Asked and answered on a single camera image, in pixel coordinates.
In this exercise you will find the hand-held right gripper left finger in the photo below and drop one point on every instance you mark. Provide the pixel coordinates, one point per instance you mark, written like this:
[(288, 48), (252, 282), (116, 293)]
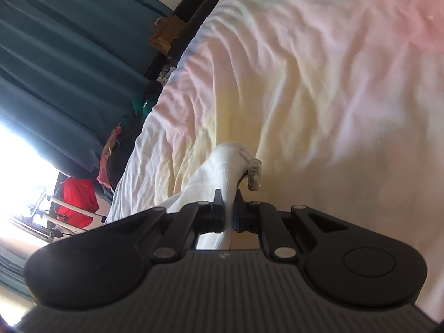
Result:
[(218, 213)]

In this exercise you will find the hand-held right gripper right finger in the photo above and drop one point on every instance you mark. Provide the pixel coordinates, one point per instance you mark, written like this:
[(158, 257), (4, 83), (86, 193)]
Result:
[(238, 215)]

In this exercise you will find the pile of mixed clothes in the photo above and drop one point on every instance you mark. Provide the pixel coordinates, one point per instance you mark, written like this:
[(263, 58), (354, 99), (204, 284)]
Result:
[(121, 145)]

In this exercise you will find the red garment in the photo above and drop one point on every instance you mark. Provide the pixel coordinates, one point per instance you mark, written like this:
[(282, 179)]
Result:
[(78, 201)]

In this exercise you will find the pastel bed sheet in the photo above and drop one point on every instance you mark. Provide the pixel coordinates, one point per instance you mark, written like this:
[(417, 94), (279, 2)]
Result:
[(312, 76)]

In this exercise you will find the metal drying rack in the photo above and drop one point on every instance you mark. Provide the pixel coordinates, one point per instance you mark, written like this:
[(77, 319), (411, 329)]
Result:
[(41, 215)]

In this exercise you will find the brown cardboard box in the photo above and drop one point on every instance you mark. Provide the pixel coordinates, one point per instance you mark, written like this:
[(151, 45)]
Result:
[(165, 34)]

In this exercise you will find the black furniture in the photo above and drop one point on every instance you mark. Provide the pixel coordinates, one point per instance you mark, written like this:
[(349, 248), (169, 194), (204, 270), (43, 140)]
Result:
[(194, 3)]

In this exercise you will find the teal curtain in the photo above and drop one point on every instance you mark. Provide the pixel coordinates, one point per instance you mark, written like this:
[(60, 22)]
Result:
[(69, 59)]

